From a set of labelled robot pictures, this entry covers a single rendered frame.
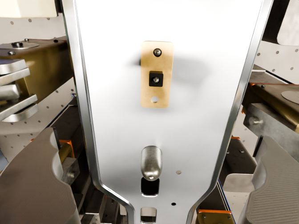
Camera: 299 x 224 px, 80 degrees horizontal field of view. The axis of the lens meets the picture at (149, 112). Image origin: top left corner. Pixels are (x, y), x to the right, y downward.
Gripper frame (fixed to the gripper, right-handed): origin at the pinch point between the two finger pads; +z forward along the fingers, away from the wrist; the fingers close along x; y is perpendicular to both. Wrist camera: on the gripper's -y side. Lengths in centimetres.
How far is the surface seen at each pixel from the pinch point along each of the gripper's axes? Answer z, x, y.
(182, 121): 11.1, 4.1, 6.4
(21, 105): 4.4, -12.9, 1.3
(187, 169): 11.1, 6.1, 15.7
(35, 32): 41, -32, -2
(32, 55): 8.6, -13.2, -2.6
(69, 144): 15.4, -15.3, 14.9
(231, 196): 41, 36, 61
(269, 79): 22.7, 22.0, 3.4
